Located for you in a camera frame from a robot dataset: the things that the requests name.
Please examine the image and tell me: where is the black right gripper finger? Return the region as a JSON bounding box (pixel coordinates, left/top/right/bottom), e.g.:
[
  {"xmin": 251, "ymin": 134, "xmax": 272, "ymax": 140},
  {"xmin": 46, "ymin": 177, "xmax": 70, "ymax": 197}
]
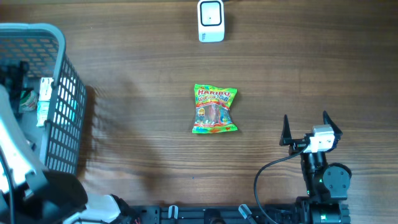
[
  {"xmin": 279, "ymin": 114, "xmax": 293, "ymax": 146},
  {"xmin": 323, "ymin": 111, "xmax": 343, "ymax": 139}
]

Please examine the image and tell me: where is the green lid jar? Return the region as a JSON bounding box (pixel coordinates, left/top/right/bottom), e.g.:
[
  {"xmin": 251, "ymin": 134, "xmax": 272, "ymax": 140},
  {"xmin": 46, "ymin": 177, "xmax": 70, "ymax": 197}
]
[{"xmin": 19, "ymin": 88, "xmax": 39, "ymax": 111}]

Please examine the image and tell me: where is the teal snack packet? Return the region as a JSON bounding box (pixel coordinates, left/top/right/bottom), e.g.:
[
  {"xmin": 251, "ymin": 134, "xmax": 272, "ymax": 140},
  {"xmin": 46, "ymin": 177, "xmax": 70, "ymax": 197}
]
[{"xmin": 36, "ymin": 101, "xmax": 50, "ymax": 127}]

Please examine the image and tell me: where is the Haribo gummy bag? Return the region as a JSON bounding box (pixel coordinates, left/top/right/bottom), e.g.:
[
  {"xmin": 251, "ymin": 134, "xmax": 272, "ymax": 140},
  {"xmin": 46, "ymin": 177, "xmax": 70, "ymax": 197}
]
[{"xmin": 192, "ymin": 84, "xmax": 238, "ymax": 134}]

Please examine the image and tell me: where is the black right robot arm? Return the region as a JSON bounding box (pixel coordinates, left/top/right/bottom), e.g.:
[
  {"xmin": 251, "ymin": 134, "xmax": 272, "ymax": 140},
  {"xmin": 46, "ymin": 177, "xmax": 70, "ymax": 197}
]
[{"xmin": 279, "ymin": 111, "xmax": 352, "ymax": 224}]

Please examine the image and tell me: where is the white barcode scanner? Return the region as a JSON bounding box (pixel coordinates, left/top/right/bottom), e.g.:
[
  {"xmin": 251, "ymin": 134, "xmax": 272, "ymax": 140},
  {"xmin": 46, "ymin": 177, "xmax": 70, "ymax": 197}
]
[{"xmin": 197, "ymin": 0, "xmax": 225, "ymax": 43}]

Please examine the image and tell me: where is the white tag on basket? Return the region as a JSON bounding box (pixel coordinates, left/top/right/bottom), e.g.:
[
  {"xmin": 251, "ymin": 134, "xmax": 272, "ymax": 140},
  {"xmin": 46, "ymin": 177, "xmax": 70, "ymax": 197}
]
[{"xmin": 39, "ymin": 78, "xmax": 53, "ymax": 101}]

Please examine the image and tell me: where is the grey plastic basket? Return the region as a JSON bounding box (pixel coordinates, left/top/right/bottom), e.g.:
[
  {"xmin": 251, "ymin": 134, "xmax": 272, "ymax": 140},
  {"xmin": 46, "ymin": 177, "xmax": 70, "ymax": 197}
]
[{"xmin": 1, "ymin": 23, "xmax": 87, "ymax": 174}]

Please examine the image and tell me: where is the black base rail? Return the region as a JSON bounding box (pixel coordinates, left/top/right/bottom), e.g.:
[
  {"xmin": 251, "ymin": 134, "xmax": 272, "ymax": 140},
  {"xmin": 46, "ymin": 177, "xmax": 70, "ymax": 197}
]
[{"xmin": 130, "ymin": 202, "xmax": 351, "ymax": 224}]

